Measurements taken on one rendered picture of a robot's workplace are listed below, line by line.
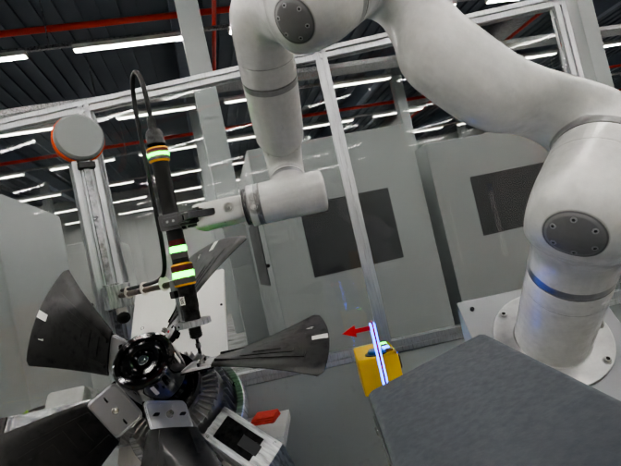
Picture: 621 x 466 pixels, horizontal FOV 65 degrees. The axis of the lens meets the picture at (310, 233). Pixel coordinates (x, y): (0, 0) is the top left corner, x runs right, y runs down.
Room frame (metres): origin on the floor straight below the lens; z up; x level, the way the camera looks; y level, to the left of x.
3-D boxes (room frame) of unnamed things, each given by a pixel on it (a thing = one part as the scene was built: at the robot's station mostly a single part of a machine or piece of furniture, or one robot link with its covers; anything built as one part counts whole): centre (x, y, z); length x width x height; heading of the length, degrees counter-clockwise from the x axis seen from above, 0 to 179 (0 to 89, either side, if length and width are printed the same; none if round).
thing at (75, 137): (1.57, 0.68, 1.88); 0.17 x 0.15 x 0.16; 90
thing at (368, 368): (1.27, -0.09, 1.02); 0.16 x 0.10 x 0.11; 0
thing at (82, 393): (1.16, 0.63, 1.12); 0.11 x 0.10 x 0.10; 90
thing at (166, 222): (0.95, 0.25, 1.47); 0.07 x 0.03 x 0.03; 90
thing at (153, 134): (0.98, 0.27, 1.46); 0.04 x 0.04 x 0.46
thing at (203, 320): (0.99, 0.27, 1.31); 0.09 x 0.07 x 0.10; 35
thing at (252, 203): (0.98, 0.10, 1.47); 0.09 x 0.03 x 0.08; 0
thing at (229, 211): (0.98, 0.16, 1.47); 0.11 x 0.10 x 0.07; 90
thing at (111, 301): (1.50, 0.62, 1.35); 0.10 x 0.07 x 0.08; 35
